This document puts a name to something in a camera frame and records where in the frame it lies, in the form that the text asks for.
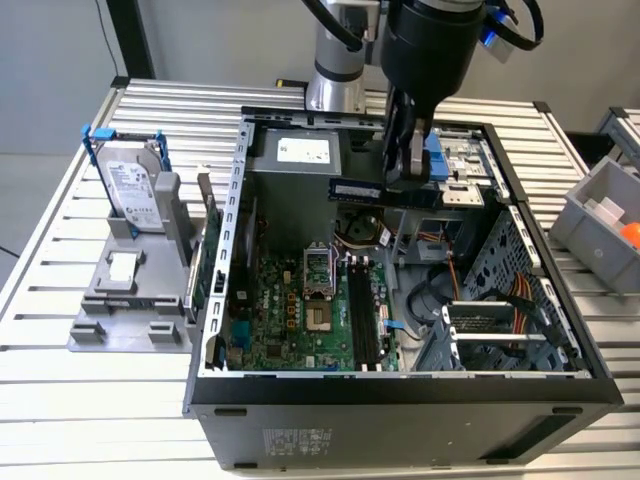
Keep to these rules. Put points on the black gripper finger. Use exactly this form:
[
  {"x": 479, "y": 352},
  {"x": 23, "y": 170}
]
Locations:
[
  {"x": 421, "y": 155},
  {"x": 397, "y": 150}
]

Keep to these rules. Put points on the dark RAM stick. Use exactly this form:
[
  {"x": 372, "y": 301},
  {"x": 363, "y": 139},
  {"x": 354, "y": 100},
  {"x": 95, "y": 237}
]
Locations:
[
  {"x": 130, "y": 301},
  {"x": 350, "y": 190}
]

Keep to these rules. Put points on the blue drive latch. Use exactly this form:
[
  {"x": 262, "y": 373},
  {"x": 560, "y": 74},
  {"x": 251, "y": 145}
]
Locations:
[{"x": 437, "y": 160}]

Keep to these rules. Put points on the round grey speaker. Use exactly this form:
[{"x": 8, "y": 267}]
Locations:
[{"x": 361, "y": 227}]

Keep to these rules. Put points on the grey power supply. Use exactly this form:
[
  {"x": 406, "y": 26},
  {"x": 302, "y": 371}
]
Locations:
[{"x": 295, "y": 200}]

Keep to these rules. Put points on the grey metal disk bay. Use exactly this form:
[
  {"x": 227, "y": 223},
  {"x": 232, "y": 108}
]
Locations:
[{"x": 480, "y": 325}]

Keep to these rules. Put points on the black case fan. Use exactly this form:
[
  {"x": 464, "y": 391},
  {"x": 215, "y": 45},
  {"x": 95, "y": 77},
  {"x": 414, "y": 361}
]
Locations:
[{"x": 247, "y": 250}]

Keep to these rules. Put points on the CPU socket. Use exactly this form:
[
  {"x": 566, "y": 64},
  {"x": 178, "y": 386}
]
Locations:
[{"x": 320, "y": 316}]

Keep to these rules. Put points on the white block in bin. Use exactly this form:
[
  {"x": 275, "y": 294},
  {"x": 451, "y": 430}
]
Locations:
[{"x": 605, "y": 210}]

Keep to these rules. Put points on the grey plastic bin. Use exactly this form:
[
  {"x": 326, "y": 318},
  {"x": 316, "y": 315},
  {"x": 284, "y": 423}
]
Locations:
[{"x": 595, "y": 250}]

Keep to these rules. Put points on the green graphics card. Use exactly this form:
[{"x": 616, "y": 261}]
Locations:
[{"x": 212, "y": 235}]

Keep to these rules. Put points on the green motherboard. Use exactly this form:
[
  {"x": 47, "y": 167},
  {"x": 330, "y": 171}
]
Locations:
[{"x": 280, "y": 320}]

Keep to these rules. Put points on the orange ball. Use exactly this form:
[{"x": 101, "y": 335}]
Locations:
[{"x": 630, "y": 236}]

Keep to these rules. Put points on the black PC case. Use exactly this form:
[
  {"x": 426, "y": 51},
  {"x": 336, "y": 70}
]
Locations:
[{"x": 400, "y": 420}]

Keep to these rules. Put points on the hard disk in blue carrier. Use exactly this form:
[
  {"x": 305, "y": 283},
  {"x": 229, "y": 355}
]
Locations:
[{"x": 127, "y": 185}]

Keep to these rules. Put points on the grey parts rack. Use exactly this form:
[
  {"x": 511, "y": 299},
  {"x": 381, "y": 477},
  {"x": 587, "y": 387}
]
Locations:
[{"x": 150, "y": 270}]

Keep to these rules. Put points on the silver CPU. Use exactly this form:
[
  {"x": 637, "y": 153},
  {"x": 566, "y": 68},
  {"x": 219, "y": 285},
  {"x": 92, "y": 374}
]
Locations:
[{"x": 121, "y": 269}]

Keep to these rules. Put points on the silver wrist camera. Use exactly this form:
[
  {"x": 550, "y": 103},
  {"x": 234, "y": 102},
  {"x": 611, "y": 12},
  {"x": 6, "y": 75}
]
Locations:
[{"x": 497, "y": 42}]

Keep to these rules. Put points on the black frame post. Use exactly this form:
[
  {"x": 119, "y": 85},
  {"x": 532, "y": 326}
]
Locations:
[{"x": 132, "y": 40}]

